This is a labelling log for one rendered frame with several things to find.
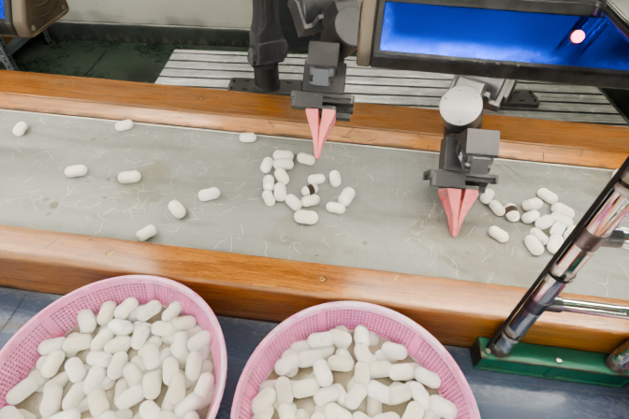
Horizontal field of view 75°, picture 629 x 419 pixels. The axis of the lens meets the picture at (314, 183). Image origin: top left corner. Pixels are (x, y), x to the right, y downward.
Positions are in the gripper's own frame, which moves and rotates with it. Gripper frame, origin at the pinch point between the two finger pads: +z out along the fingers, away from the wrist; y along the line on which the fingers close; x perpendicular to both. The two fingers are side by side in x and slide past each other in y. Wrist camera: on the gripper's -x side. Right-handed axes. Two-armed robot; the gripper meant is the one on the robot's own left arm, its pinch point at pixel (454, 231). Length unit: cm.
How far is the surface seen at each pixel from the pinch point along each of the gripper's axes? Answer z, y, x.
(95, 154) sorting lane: -7, -65, 6
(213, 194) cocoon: -1.9, -39.2, 0.2
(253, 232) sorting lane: 3.5, -31.4, -2.3
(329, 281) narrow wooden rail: 8.3, -18.6, -9.8
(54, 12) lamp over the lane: -21, -53, -23
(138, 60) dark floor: -80, -151, 170
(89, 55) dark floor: -81, -183, 170
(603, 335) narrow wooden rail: 10.9, 16.7, -10.5
